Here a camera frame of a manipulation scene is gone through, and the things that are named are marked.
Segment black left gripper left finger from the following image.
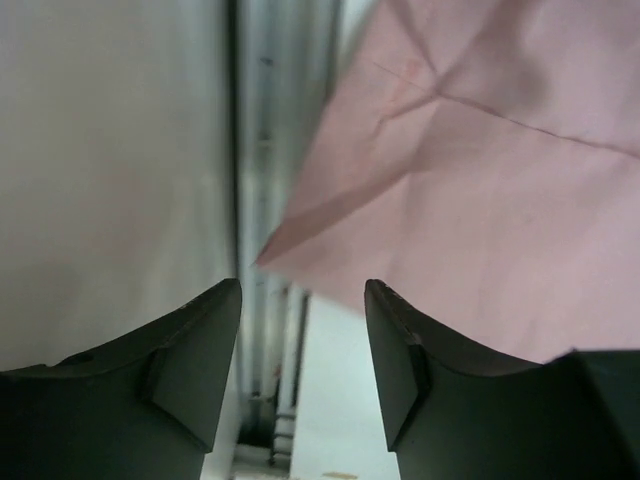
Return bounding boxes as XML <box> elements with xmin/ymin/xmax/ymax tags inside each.
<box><xmin>1</xmin><ymin>279</ymin><xmax>242</xmax><ymax>479</ymax></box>

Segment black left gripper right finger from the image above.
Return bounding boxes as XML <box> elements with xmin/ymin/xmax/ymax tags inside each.
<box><xmin>364</xmin><ymin>280</ymin><xmax>639</xmax><ymax>479</ymax></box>

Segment pink trousers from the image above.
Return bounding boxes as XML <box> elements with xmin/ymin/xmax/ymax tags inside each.
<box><xmin>257</xmin><ymin>1</ymin><xmax>639</xmax><ymax>361</ymax></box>

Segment aluminium table edge rail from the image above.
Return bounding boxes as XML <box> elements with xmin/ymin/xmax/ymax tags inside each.
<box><xmin>231</xmin><ymin>1</ymin><xmax>343</xmax><ymax>470</ymax></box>

